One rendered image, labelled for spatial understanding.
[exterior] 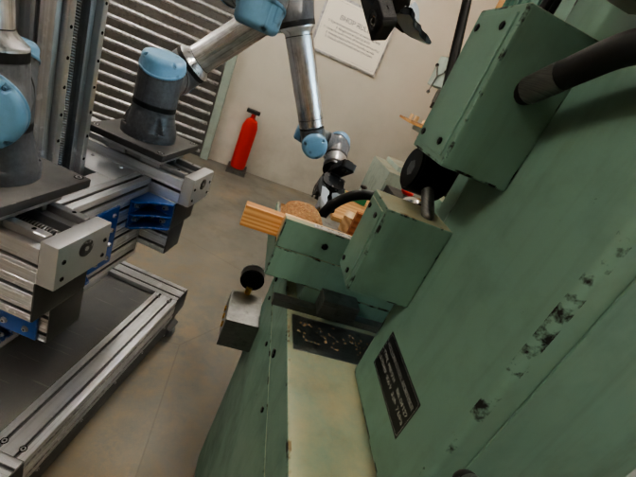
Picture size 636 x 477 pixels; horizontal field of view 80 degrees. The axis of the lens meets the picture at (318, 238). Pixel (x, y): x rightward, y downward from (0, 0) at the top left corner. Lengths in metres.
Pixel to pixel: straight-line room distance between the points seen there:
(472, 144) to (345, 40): 3.31
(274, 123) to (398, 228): 3.30
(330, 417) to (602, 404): 0.30
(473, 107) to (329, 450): 0.42
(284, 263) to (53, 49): 0.63
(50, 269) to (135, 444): 0.78
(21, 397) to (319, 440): 0.89
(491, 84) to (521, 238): 0.14
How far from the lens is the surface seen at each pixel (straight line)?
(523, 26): 0.41
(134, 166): 1.22
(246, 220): 0.66
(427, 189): 0.50
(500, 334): 0.38
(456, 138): 0.40
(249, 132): 3.57
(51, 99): 1.02
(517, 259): 0.39
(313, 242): 0.64
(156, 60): 1.16
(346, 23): 3.69
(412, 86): 3.87
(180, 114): 3.76
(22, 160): 0.81
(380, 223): 0.45
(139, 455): 1.41
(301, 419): 0.53
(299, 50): 1.13
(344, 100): 3.73
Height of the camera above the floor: 1.19
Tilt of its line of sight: 23 degrees down
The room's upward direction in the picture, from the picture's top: 24 degrees clockwise
